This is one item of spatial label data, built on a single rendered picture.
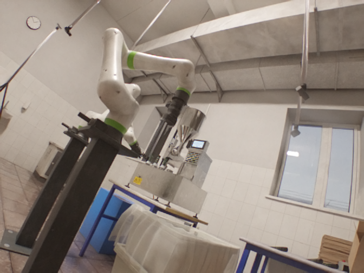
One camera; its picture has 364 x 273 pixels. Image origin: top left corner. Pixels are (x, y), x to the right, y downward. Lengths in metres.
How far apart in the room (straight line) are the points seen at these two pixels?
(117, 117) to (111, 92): 0.15
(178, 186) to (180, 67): 0.92
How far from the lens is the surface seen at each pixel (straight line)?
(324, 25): 3.19
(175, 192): 1.54
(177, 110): 1.04
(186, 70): 1.03
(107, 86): 0.83
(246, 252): 1.52
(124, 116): 0.93
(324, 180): 3.45
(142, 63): 1.15
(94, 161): 0.89
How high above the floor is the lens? 0.78
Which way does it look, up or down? 20 degrees up
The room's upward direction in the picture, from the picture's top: 25 degrees clockwise
